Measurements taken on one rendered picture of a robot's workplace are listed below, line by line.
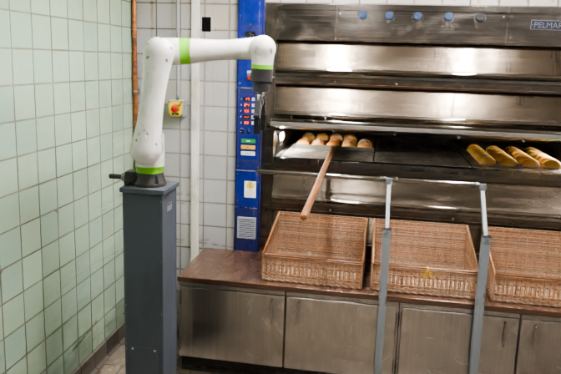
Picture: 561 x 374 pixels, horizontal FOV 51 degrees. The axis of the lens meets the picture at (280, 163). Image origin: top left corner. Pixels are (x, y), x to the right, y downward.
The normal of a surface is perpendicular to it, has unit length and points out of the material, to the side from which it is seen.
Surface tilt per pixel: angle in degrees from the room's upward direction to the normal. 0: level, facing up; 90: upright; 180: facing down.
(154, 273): 90
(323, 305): 90
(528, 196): 70
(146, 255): 90
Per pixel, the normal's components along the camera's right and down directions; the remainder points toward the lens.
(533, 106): -0.17, -0.22
